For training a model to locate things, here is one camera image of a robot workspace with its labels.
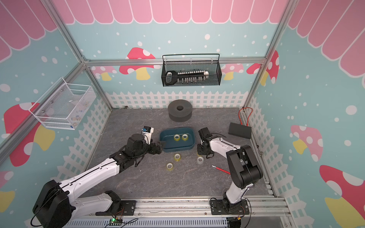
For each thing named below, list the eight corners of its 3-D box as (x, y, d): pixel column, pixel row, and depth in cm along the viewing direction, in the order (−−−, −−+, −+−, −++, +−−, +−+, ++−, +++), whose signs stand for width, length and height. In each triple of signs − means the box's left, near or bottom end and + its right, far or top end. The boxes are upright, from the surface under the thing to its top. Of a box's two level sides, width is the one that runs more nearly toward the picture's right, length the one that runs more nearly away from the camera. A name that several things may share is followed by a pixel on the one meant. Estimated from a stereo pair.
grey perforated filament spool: (167, 122, 114) (166, 116, 109) (169, 105, 127) (168, 99, 121) (192, 122, 114) (192, 116, 109) (191, 105, 127) (191, 99, 121)
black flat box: (227, 133, 108) (228, 131, 106) (229, 123, 114) (230, 121, 112) (250, 139, 105) (251, 137, 102) (250, 129, 110) (251, 127, 108)
